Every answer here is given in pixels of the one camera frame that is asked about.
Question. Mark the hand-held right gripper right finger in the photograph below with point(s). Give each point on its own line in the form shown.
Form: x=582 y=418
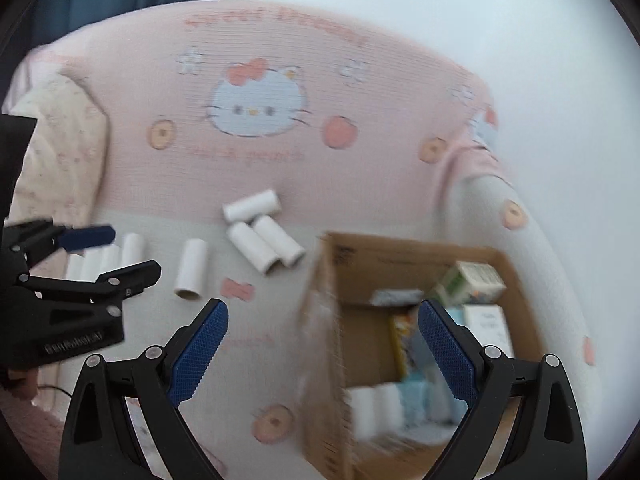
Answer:
x=445 y=355

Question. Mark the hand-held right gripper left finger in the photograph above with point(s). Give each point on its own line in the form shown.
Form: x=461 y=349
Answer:
x=200 y=355

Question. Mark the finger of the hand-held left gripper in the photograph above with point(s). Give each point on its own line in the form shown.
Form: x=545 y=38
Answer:
x=90 y=237
x=135 y=275

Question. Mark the white paper tube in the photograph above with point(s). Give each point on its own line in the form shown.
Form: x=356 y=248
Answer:
x=250 y=206
x=191 y=270
x=108 y=259
x=132 y=251
x=90 y=266
x=278 y=240
x=73 y=267
x=252 y=248

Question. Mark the brown cardboard box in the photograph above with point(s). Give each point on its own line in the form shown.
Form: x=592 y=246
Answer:
x=325 y=340

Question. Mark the person's left hand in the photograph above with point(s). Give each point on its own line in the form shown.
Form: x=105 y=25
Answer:
x=22 y=387

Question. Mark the yellow packet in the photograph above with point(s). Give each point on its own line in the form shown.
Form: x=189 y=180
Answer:
x=402 y=340

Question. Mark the light blue pack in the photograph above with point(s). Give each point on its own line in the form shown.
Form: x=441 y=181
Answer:
x=420 y=400

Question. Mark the white box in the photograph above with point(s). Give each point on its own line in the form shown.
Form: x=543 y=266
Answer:
x=490 y=327

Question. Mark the white tissue pack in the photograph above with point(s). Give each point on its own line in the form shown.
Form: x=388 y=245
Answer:
x=397 y=296

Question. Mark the green white carton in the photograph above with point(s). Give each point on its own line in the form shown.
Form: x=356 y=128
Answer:
x=470 y=280

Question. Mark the white paper roll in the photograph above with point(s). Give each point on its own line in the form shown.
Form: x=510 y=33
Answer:
x=372 y=407

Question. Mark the cream floral cloth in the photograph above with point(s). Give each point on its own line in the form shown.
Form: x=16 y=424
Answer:
x=60 y=150

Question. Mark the pink cat print blanket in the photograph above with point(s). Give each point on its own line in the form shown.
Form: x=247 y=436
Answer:
x=350 y=185

